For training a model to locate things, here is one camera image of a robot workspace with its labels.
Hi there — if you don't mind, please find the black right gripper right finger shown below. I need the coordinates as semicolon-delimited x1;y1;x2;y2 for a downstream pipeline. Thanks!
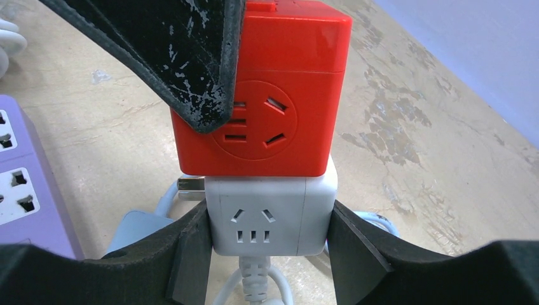
327;201;538;304

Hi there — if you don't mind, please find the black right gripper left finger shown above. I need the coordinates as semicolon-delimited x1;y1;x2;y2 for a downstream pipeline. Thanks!
1;201;212;304

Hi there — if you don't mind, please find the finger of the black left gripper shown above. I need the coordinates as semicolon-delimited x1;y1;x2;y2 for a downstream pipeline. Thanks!
46;0;245;133

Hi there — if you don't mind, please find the white cube power socket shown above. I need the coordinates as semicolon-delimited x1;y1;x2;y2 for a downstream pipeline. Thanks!
177;158;339;257

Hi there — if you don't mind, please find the red cube socket adapter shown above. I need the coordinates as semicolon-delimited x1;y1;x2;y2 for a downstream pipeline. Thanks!
172;1;353;177

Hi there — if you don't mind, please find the light blue power strip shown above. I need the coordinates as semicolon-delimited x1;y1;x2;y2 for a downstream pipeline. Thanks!
105;210;174;254

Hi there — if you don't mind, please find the purple power strip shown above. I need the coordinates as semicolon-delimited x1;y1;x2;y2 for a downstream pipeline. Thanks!
1;95;84;259

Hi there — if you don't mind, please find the white cord of purple strip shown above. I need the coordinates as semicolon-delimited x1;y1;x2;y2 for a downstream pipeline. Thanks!
0;17;28;79

